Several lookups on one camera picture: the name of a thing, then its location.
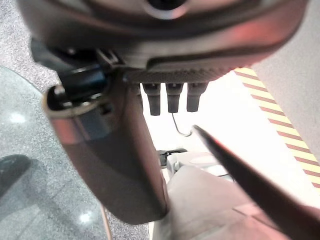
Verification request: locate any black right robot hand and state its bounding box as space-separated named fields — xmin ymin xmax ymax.
xmin=17 ymin=0 xmax=309 ymax=225

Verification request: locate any round glass table top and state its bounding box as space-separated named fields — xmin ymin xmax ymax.
xmin=0 ymin=65 xmax=112 ymax=240

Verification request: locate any dark rounded object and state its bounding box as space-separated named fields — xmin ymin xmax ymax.
xmin=0 ymin=154 xmax=33 ymax=197

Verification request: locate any yellow red striped floor tape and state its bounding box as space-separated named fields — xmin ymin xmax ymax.
xmin=233 ymin=66 xmax=320 ymax=189

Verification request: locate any thin grey floor cable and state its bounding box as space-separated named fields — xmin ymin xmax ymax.
xmin=171 ymin=112 xmax=195 ymax=137

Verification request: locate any thick black cable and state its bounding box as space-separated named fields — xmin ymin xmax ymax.
xmin=192 ymin=124 xmax=320 ymax=240

